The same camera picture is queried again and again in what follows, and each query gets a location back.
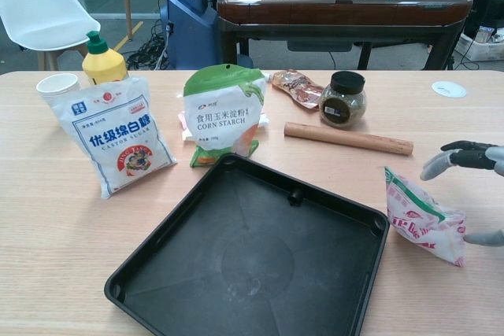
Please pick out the pink white seasoning packet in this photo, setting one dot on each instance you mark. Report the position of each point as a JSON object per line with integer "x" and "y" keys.
{"x": 417, "y": 218}

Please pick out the brown foil snack packet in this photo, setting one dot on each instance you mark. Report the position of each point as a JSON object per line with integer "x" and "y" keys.
{"x": 295, "y": 86}

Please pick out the white castor sugar bag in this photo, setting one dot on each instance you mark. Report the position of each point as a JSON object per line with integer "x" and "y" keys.
{"x": 114, "y": 135}

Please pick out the yellow bottle with green cap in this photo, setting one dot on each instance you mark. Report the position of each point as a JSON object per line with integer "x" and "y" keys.
{"x": 104, "y": 64}

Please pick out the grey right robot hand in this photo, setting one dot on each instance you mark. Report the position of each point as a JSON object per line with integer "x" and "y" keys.
{"x": 476, "y": 155}

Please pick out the blue machine pedestal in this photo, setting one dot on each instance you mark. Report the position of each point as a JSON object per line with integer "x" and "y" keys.
{"x": 189, "y": 9}

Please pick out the white paper cup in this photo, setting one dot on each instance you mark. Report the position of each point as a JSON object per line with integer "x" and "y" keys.
{"x": 55, "y": 88}

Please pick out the dark wood mahjong table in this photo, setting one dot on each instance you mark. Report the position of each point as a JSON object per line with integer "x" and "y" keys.
{"x": 338, "y": 13}

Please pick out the wooden rolling pin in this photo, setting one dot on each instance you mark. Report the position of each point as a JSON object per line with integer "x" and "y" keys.
{"x": 354, "y": 140}

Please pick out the white cardboard box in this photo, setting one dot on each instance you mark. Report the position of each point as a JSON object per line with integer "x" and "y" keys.
{"x": 478, "y": 46}

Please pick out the green white corn starch pouch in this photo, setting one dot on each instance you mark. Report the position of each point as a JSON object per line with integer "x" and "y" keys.
{"x": 220, "y": 115}

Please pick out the white round table grommet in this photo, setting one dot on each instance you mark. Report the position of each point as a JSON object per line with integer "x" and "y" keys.
{"x": 449, "y": 89}

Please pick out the black square plastic tray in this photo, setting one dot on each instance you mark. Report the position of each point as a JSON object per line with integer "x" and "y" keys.
{"x": 256, "y": 253}

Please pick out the glass spice jar black lid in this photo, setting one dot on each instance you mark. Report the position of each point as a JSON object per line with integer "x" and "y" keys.
{"x": 342, "y": 104}

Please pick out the white plastic chair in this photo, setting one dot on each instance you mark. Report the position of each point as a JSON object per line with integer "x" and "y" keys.
{"x": 39, "y": 5}

